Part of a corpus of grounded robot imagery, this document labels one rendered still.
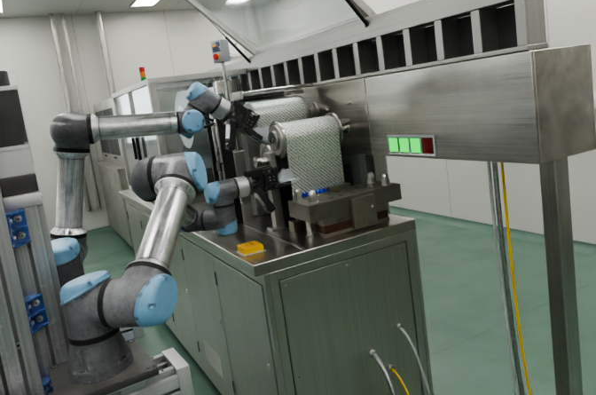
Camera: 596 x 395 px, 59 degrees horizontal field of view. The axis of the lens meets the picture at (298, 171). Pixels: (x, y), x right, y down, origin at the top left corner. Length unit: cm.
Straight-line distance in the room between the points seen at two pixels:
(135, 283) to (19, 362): 41
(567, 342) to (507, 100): 78
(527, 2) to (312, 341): 122
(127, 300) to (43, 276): 34
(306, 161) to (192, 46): 585
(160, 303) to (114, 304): 10
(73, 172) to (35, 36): 558
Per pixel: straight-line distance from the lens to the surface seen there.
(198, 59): 776
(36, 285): 158
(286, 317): 181
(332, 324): 191
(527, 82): 153
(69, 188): 193
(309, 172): 204
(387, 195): 200
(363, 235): 189
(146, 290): 127
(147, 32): 764
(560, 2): 435
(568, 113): 163
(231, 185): 188
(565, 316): 186
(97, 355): 139
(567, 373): 195
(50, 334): 161
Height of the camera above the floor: 140
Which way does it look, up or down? 8 degrees down
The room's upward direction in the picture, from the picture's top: 8 degrees counter-clockwise
